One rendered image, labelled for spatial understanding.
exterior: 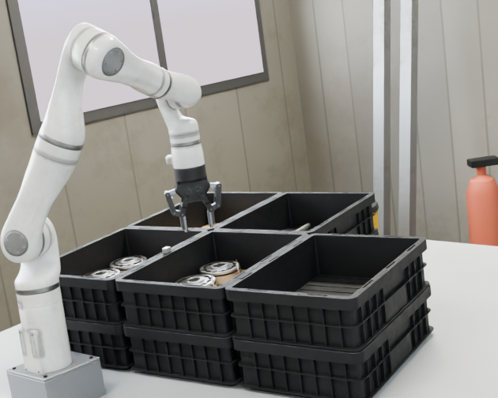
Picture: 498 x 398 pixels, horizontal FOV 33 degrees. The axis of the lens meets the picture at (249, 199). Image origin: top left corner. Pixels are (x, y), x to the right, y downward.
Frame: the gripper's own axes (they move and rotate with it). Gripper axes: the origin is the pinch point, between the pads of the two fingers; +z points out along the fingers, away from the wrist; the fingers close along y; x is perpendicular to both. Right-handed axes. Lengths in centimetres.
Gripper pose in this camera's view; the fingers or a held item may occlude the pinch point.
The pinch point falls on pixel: (198, 223)
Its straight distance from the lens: 200.8
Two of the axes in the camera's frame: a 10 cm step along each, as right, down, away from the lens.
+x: -2.2, -1.9, 9.6
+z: 1.3, 9.7, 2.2
